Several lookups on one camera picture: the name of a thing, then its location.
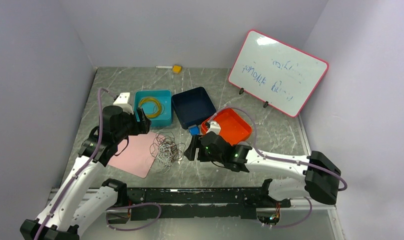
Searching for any brown cable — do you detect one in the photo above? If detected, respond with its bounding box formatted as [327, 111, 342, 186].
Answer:
[149, 131, 186, 164]

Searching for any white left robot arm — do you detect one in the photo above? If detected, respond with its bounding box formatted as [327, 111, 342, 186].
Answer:
[20, 103, 151, 240]

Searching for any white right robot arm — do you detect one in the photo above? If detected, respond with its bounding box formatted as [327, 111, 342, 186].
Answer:
[184, 132, 342, 207]

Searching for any teal plastic tray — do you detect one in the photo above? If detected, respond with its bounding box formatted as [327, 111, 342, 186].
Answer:
[134, 89, 172, 129]

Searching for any pink clipboard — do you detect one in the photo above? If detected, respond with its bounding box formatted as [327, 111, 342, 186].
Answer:
[108, 132, 157, 178]

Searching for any orange plastic tray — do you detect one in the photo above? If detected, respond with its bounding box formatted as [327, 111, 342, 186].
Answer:
[200, 108, 252, 145]

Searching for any navy blue plastic tray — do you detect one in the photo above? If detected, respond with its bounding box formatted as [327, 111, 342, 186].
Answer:
[171, 86, 217, 130]

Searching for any white marker pen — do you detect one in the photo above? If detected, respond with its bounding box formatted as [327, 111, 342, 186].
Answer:
[156, 65, 173, 69]

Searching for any yellow block eraser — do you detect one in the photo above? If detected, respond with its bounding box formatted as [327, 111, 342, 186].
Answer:
[171, 65, 182, 74]

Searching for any pink framed whiteboard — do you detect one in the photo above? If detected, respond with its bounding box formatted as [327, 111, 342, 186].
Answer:
[228, 29, 329, 118]

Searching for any yellow coiled cable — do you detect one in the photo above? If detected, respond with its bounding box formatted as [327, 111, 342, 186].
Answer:
[138, 96, 165, 119]

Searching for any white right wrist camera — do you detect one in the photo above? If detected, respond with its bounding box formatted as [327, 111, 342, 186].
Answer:
[206, 120, 221, 135]

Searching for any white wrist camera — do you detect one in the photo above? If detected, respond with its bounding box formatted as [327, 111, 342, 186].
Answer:
[113, 92, 134, 114]
[206, 120, 221, 135]

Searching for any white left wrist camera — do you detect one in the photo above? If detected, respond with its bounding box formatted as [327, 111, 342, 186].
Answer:
[113, 92, 134, 114]

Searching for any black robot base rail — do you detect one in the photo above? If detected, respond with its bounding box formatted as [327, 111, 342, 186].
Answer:
[103, 179, 291, 221]

